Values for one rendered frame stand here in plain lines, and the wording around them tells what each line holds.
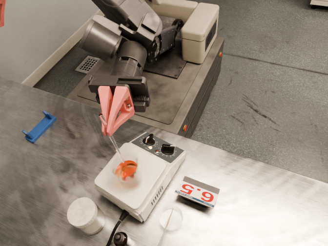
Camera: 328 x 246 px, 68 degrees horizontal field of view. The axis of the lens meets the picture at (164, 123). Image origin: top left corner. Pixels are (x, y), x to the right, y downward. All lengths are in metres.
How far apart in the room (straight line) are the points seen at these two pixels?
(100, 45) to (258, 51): 1.84
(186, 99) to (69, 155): 0.74
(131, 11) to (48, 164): 0.46
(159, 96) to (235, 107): 0.64
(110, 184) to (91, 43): 0.29
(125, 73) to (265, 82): 1.59
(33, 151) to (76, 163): 0.14
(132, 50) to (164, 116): 0.76
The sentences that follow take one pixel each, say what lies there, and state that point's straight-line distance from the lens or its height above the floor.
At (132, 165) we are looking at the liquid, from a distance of 0.51.
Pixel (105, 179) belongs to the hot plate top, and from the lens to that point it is 0.56.
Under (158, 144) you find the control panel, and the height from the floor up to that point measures 0.79.
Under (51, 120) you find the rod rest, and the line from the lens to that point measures 0.82.
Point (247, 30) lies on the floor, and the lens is 2.44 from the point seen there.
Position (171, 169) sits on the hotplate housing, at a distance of 0.57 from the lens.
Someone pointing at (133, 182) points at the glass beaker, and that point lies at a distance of 0.50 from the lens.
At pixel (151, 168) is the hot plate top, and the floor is 0.84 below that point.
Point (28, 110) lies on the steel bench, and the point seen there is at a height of 0.75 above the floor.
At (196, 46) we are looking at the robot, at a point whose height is 0.50.
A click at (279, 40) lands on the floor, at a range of 2.37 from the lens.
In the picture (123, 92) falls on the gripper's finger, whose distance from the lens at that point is 0.41.
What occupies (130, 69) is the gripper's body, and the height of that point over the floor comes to 1.03.
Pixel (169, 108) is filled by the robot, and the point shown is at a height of 0.36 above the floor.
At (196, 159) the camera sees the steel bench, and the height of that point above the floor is 0.75.
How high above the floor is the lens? 1.32
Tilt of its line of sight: 53 degrees down
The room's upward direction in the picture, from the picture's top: 9 degrees counter-clockwise
